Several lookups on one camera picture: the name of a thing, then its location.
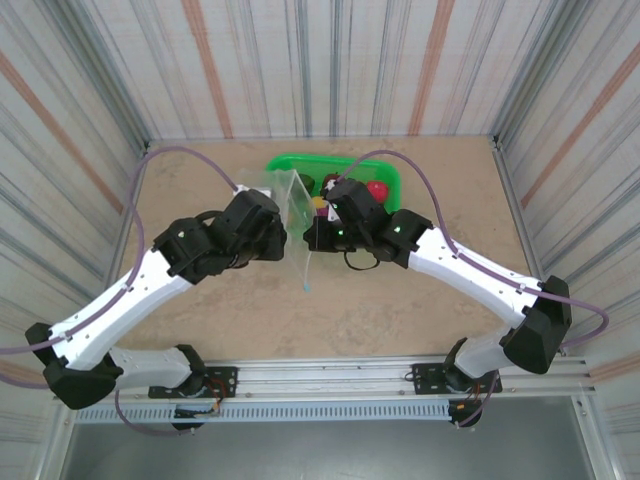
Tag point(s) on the aluminium enclosure frame rail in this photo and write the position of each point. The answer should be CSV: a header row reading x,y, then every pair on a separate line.
x,y
517,210

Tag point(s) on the green plastic mesh basket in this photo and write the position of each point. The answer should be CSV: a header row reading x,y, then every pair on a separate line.
x,y
295,162

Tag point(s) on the yellow round toy fruit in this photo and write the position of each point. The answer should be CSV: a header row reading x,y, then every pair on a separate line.
x,y
317,202

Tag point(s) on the clear zip-top plastic bag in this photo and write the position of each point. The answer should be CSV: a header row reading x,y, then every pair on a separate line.
x,y
295,215

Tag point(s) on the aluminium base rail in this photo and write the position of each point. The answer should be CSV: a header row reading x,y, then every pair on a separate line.
x,y
325,372

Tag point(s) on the purple toy sweet potato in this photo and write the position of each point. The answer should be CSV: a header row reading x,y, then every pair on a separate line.
x,y
323,212

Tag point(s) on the dark green toy vegetable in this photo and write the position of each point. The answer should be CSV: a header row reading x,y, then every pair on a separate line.
x,y
306,182

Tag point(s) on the red toy apple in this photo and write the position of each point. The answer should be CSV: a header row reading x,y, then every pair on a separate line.
x,y
378,190

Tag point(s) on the dark red round toy fruit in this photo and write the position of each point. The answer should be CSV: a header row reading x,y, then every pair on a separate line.
x,y
330,179

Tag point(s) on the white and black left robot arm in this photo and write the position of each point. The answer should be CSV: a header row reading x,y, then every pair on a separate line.
x,y
130,295

